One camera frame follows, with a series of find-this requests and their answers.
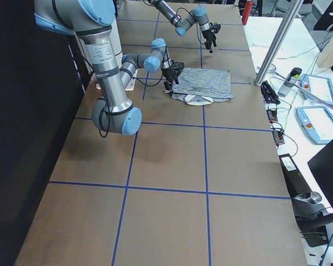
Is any black power supply box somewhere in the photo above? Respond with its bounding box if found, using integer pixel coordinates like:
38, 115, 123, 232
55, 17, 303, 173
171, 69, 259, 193
279, 154, 311, 198

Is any blue white striped polo shirt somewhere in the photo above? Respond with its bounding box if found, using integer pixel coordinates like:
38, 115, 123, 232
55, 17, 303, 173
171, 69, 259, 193
171, 68, 234, 106

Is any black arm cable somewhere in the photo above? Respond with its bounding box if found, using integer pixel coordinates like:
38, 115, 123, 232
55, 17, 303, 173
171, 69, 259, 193
97, 48, 173, 139
176, 7, 208, 44

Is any far blue teach pendant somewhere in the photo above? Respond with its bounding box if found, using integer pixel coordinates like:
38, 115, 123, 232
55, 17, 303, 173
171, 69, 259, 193
300, 74, 333, 106

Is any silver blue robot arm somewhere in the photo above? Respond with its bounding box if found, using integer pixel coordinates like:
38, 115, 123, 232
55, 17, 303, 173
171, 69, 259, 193
148, 0, 221, 53
34, 1, 184, 135

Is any aluminium frame post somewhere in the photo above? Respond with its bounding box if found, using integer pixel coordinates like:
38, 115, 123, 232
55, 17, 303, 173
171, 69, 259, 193
254, 0, 303, 86

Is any black clamp tool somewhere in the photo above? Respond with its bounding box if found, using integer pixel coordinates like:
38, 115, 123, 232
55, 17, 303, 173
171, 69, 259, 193
260, 80, 280, 105

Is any blue teach pendant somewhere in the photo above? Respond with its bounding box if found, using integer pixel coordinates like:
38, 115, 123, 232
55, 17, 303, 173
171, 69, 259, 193
300, 74, 333, 106
295, 106, 333, 145

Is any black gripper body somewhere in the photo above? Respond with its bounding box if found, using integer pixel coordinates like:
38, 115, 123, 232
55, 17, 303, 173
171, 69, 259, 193
202, 22, 221, 42
163, 61, 184, 83

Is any red cylinder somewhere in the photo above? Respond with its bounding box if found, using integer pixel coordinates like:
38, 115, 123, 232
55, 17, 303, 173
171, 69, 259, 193
241, 0, 254, 25

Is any black monitor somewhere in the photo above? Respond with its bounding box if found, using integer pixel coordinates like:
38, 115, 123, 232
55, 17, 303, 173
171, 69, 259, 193
307, 140, 333, 208

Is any near blue teach pendant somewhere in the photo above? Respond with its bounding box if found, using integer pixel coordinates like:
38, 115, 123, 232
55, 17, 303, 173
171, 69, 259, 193
295, 106, 333, 145

